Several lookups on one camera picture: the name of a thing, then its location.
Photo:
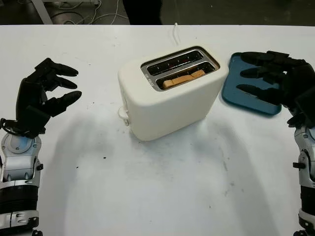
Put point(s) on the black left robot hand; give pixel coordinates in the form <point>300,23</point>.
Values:
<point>29,93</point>

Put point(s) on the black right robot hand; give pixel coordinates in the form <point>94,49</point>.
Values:
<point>295,78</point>

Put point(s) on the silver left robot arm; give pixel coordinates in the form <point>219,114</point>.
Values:
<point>19,159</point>

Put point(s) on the brown toast slice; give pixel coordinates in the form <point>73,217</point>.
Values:
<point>183,79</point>

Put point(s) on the white two-slot toaster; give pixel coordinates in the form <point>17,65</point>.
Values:
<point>172,115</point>

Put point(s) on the person body dark trousers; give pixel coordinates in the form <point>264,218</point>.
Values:
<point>142,12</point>

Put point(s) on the blue rectangular tray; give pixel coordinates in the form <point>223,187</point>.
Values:
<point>233,98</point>

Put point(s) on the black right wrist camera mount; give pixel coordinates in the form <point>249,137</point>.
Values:
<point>307,103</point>

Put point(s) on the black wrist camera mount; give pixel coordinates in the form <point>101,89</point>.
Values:
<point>307,103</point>
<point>37,120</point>

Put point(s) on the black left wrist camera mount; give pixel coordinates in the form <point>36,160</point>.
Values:
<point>37,120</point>

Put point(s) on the white metal table frame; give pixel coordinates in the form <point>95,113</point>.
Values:
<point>41,12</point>

